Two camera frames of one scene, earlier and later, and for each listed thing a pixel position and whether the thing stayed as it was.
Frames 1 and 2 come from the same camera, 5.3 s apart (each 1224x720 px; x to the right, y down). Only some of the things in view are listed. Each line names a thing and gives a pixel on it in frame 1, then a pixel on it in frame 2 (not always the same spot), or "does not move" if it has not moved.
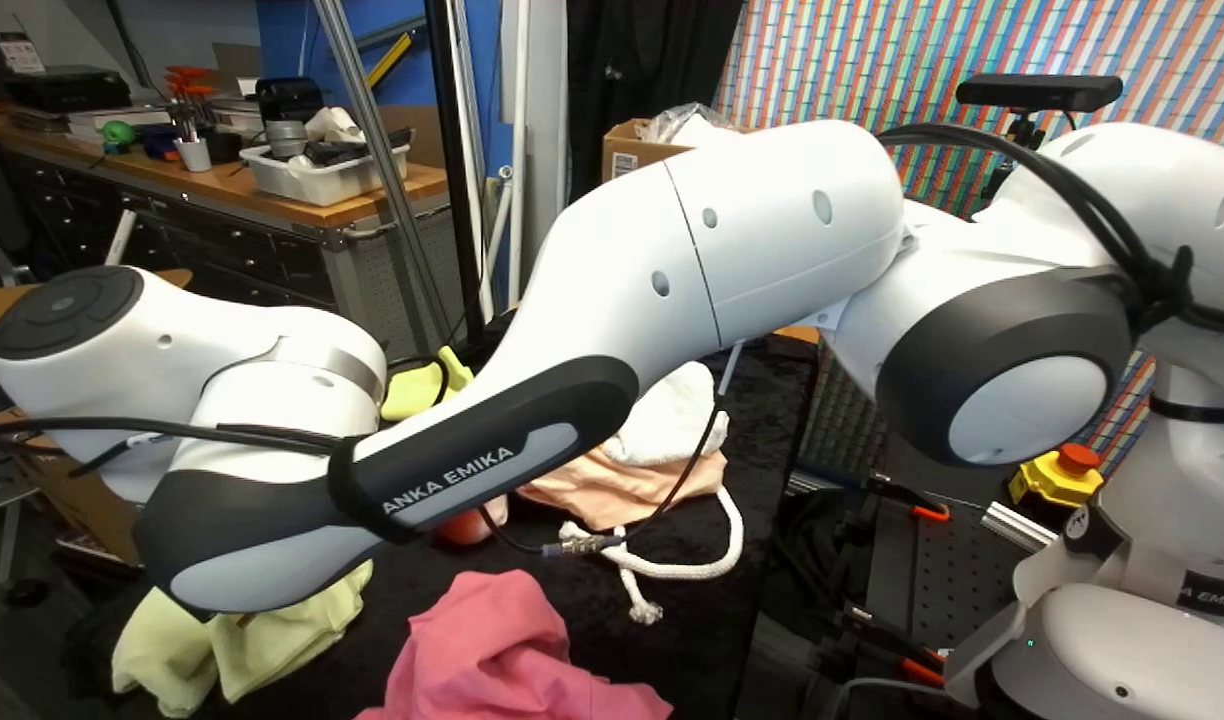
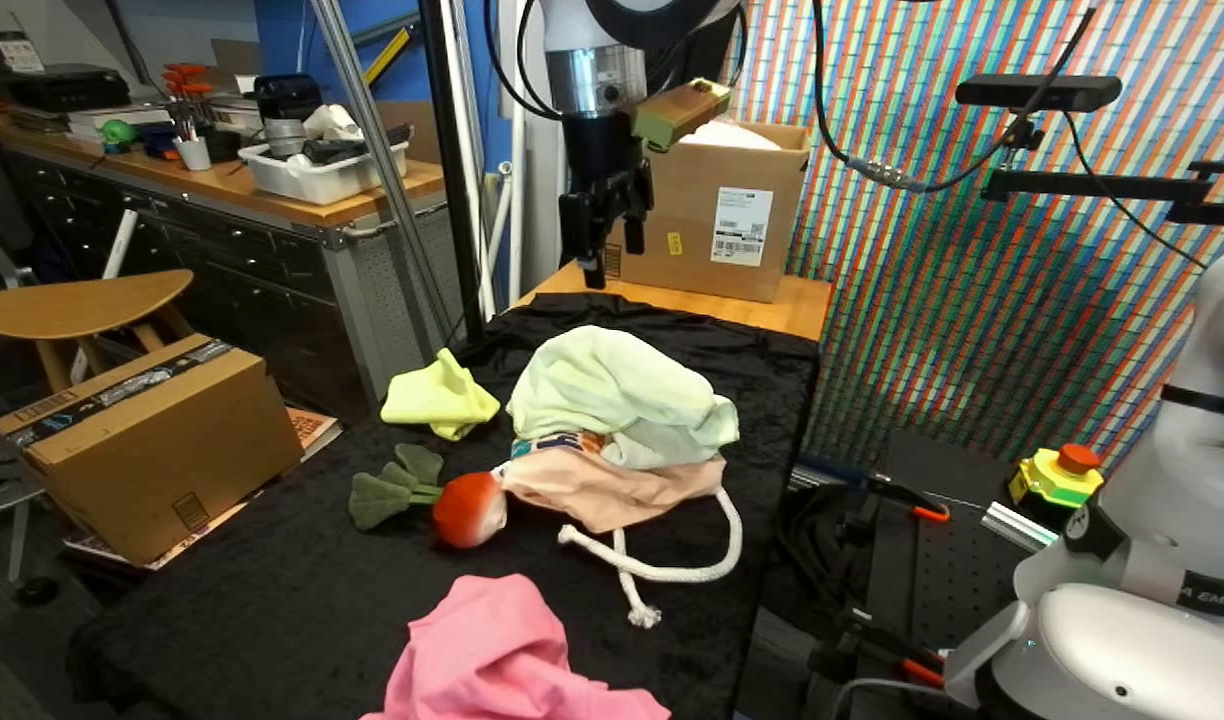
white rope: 634,564 does not move
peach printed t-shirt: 624,495 does not move
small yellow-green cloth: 412,388 does not move
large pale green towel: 177,658 → 620,388
